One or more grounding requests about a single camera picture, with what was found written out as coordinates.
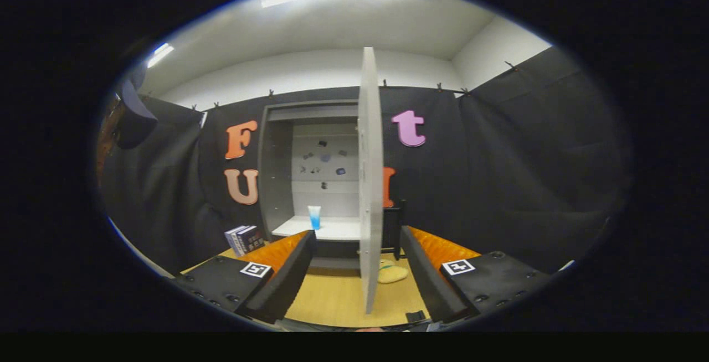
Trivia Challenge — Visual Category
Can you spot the white spine book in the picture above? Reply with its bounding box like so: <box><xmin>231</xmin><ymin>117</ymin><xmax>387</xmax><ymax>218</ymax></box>
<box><xmin>224</xmin><ymin>225</ymin><xmax>247</xmax><ymax>257</ymax></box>

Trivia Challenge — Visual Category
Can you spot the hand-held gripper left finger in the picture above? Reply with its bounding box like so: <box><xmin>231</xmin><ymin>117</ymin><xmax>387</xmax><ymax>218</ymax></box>
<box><xmin>169</xmin><ymin>230</ymin><xmax>318</xmax><ymax>325</ymax></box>

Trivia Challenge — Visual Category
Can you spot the black backdrop cloth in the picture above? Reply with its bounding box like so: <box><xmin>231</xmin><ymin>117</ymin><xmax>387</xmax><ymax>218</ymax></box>
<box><xmin>100</xmin><ymin>46</ymin><xmax>632</xmax><ymax>277</ymax></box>

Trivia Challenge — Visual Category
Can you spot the beige cabinet door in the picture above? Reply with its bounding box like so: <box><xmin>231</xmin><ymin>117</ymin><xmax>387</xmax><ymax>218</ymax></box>
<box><xmin>357</xmin><ymin>46</ymin><xmax>384</xmax><ymax>316</ymax></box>

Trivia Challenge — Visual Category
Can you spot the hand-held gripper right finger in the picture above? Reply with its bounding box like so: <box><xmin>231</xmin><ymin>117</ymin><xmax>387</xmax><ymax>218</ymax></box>
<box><xmin>399</xmin><ymin>225</ymin><xmax>552</xmax><ymax>324</ymax></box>

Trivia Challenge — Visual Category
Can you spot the dark blue book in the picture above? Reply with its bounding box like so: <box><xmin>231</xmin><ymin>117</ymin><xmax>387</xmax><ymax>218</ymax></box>
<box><xmin>239</xmin><ymin>225</ymin><xmax>266</xmax><ymax>254</ymax></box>

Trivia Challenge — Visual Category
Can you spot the grey cabinet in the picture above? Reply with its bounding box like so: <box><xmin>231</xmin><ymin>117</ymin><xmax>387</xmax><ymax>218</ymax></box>
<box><xmin>258</xmin><ymin>99</ymin><xmax>362</xmax><ymax>270</ymax></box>

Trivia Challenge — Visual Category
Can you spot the small ceiling light panel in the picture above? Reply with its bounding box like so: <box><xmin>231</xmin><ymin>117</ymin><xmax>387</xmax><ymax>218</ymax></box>
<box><xmin>146</xmin><ymin>43</ymin><xmax>176</xmax><ymax>69</ymax></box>

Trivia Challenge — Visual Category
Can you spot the pale yellow cloth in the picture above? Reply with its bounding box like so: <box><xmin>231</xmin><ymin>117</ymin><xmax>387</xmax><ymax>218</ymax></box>
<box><xmin>378</xmin><ymin>259</ymin><xmax>409</xmax><ymax>285</ymax></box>

